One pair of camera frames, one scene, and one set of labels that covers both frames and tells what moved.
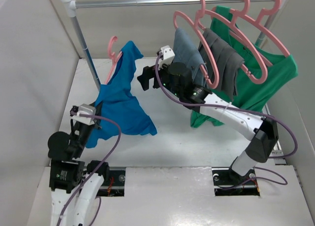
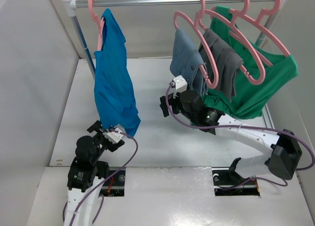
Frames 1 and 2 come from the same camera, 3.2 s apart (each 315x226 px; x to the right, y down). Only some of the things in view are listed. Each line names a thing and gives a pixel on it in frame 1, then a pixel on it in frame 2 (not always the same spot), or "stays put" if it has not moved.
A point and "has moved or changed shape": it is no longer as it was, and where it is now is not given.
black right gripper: [148, 72] → [171, 101]
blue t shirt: [121, 109] has moved or changed shape
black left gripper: [97, 104] → [97, 127]
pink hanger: [115, 59] → [100, 22]
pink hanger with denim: [196, 23] stays put
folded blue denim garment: [187, 50] stays put
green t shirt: [261, 78] stays put
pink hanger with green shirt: [260, 21] stays put
